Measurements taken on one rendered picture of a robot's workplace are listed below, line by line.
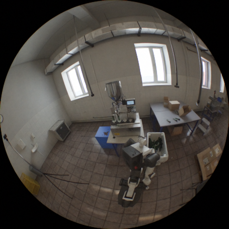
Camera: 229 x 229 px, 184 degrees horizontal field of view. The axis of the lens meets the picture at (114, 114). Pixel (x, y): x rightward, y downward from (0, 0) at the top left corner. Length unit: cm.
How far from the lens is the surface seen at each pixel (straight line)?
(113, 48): 281
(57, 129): 353
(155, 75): 320
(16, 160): 412
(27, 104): 389
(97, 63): 286
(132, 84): 263
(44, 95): 418
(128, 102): 127
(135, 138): 149
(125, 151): 81
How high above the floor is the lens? 193
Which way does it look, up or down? 31 degrees down
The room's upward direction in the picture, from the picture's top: 15 degrees counter-clockwise
